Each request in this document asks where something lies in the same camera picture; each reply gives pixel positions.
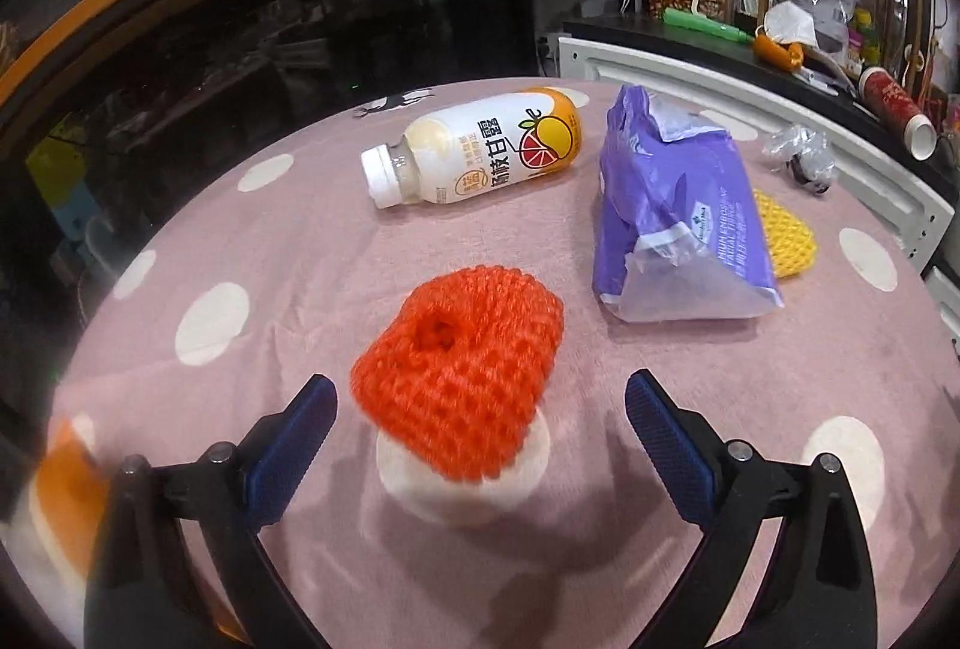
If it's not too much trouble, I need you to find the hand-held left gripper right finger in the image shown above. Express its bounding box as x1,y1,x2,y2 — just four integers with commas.
625,369,878,649

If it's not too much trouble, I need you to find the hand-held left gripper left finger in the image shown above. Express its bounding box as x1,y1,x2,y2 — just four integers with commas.
82,374,338,649

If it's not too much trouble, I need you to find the orange foam net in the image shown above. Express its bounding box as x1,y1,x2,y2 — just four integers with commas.
350,266,565,486

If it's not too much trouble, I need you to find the orange snack bag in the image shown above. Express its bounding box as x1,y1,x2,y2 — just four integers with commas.
30,420,113,612

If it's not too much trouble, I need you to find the yellow foam net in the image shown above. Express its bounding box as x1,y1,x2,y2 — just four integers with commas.
752,188,820,280

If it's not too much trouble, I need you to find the purple tissue pack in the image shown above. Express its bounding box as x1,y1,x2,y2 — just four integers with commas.
592,85,785,324

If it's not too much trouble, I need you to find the crumpled clear wrapper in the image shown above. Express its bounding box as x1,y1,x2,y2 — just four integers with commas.
763,124,837,194

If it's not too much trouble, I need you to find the white orange drink bottle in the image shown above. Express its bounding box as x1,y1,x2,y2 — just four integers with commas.
360,86,584,211

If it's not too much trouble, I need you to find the red paper cup stack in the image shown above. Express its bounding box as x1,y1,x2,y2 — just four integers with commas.
859,65,938,159

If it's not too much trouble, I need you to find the orange plastic object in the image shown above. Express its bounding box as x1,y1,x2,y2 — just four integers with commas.
754,32,805,71

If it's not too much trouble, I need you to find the green plastic object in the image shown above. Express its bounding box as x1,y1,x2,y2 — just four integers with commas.
661,6,755,44

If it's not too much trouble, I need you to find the white face mask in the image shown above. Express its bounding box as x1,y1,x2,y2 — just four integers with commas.
761,0,818,50

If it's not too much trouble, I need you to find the green yellow drink bottle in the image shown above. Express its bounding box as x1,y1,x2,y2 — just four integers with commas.
847,8,882,65

